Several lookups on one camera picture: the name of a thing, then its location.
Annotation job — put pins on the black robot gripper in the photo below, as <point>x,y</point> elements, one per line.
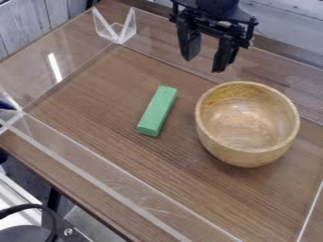
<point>217,18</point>

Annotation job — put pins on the clear acrylic tray walls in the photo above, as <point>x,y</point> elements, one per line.
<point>80,85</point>

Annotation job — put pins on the metal bracket with screw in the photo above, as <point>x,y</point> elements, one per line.
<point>68,233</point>

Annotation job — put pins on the brown wooden bowl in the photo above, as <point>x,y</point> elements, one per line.
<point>247,123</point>

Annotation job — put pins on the black table leg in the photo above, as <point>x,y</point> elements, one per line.
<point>53,199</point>

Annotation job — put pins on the green rectangular block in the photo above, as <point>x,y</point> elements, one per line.
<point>157,110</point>

